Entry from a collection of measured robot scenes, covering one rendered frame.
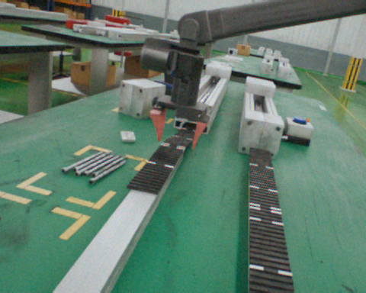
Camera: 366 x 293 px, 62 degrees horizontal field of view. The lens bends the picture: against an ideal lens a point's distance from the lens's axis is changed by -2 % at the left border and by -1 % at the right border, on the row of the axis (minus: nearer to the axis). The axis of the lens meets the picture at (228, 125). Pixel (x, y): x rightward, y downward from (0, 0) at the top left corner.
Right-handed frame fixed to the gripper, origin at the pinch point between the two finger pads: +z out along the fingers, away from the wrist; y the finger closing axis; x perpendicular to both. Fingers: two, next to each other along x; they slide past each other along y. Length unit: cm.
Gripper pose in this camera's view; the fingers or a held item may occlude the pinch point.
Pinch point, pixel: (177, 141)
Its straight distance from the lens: 69.9
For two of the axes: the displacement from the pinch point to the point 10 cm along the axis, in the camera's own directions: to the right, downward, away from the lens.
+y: -9.8, -2.1, 0.1
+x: -0.7, 2.8, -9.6
